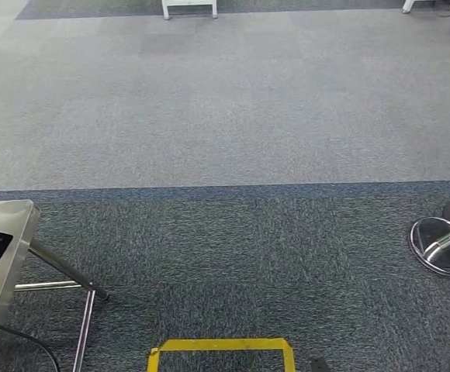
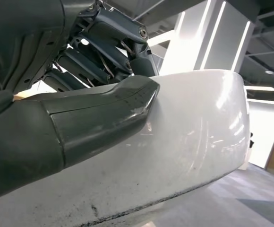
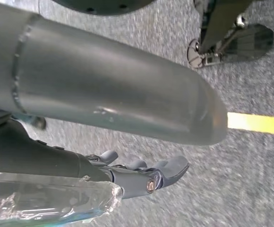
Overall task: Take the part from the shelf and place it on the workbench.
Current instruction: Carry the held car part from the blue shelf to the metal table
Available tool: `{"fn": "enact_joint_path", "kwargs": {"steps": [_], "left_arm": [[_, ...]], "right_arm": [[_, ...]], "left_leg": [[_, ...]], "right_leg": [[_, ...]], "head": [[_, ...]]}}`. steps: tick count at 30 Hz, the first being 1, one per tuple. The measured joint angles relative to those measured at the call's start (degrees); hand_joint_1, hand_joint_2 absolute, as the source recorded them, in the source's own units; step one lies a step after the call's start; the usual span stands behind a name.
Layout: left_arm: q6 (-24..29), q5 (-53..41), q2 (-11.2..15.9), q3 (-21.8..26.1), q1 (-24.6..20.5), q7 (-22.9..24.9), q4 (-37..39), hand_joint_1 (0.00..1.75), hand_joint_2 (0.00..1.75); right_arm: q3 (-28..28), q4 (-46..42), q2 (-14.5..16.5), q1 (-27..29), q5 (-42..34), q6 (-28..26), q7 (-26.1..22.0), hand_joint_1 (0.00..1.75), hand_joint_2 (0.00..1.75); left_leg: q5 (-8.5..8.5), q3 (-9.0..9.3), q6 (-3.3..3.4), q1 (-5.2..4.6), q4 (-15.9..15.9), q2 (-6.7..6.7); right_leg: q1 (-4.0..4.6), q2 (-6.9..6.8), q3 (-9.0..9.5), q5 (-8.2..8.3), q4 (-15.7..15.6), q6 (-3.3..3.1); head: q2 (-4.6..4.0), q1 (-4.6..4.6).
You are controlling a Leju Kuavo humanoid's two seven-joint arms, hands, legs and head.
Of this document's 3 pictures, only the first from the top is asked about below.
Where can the chrome barrier stanchion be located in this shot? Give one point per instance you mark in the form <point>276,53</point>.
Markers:
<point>438,246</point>

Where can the yellow floor tape rectangle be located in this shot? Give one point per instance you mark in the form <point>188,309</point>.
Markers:
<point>221,345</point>

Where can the white bench frame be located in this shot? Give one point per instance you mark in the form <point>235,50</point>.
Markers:
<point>190,2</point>
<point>406,6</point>

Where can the black rod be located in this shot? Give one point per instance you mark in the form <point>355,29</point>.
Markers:
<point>70,272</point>

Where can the stainless steel workbench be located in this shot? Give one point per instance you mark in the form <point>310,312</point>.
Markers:
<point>11,221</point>

